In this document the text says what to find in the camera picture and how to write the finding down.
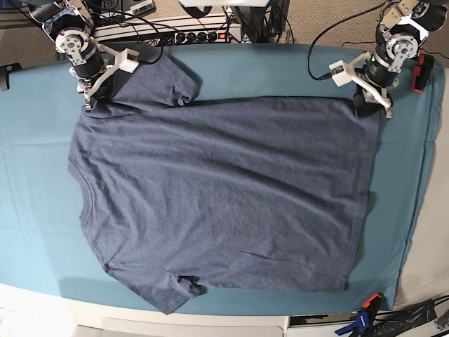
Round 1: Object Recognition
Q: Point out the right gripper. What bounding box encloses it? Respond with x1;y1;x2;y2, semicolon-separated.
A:
68;42;121;111

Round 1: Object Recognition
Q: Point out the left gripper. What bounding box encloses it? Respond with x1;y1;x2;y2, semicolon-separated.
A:
353;52;397;119

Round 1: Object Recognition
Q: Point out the blue-grey heathered T-shirt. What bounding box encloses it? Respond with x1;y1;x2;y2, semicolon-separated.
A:
68;58;380;314

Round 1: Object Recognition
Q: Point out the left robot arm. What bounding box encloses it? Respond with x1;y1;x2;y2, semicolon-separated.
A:
351;1;448;119

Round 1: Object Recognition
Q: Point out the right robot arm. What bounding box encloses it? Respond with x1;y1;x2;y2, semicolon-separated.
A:
26;1;117;111

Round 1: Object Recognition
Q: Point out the orange black clamp top right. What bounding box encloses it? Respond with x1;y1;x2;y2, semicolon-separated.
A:
411;54;435;93

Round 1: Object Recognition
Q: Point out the black clamp left edge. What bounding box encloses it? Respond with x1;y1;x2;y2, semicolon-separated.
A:
0;62;22;91

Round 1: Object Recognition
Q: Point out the white power strip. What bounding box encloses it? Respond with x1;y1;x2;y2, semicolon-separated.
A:
149;26;242;46

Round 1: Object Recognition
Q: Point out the teal table cloth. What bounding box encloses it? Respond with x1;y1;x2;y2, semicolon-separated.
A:
1;44;448;316

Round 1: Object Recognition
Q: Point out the black plastic bag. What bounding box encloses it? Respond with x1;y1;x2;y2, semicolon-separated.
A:
371;300;437;337

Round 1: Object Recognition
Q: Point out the orange blue clamp bottom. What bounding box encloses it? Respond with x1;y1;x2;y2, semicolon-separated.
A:
335;293;383;336

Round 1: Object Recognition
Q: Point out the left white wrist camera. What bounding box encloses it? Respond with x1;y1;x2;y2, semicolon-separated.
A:
328;60;352;87

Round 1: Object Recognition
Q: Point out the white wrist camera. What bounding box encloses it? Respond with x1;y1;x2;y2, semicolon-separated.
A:
328;60;352;87
115;48;139;73

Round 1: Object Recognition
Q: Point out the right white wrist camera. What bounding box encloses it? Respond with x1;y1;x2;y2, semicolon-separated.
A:
115;48;139;73

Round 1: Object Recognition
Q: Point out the camera black cable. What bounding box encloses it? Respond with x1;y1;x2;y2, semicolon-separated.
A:
115;20;166;66
307;0;394;81

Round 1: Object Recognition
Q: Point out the white overhead camera mount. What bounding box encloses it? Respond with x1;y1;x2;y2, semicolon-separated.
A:
179;0;269;7

